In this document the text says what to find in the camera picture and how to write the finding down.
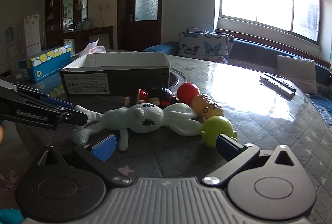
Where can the white and pink tissue pack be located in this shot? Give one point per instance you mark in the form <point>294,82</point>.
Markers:
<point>93,48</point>

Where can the white plush rabbit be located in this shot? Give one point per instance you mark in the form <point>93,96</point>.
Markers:
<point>145,120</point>

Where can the blue sofa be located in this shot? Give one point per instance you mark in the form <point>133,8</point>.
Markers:
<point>254,51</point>

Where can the blue dotted tissue box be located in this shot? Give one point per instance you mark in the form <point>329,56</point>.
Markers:
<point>46,64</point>

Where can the blue wall poster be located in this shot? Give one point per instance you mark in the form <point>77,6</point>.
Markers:
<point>9,35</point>

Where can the grey pillow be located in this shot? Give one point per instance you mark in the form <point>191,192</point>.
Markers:
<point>297,72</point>

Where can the dark wooden door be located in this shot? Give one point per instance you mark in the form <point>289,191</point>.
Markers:
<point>127,6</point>

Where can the round metal table insert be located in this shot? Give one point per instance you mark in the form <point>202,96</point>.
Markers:
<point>179,78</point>

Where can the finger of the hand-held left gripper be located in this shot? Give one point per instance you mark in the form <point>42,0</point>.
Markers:
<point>76,119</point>
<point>59,103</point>

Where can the red and black doll figurine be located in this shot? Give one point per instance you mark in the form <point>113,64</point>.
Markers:
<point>155,95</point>

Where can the red ball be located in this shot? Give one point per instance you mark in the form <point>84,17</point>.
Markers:
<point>188,91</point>

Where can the grey quilted desktop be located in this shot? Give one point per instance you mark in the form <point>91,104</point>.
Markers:
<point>259,122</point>

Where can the white refrigerator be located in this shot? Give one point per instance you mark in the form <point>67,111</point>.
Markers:
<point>32,34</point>

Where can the butterfly print pillow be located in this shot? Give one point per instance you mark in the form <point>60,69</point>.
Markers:
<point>202,45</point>

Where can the green round toy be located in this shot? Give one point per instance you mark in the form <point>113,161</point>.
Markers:
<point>216,128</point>

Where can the cardboard box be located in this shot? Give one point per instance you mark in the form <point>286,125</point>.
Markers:
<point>116,81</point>

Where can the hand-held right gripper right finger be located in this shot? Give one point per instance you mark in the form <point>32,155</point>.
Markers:
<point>227,146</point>

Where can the black remote control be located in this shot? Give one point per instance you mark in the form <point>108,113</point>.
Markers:
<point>277,83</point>

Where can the teal cloth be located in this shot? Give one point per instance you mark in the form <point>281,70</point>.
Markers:
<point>10,217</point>

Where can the orange peanut toy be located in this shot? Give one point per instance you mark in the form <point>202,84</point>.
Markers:
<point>207,106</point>

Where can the dark wooden cabinet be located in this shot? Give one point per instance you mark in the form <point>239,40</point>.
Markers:
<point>55,19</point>

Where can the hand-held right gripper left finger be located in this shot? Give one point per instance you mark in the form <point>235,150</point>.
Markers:
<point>105,147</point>

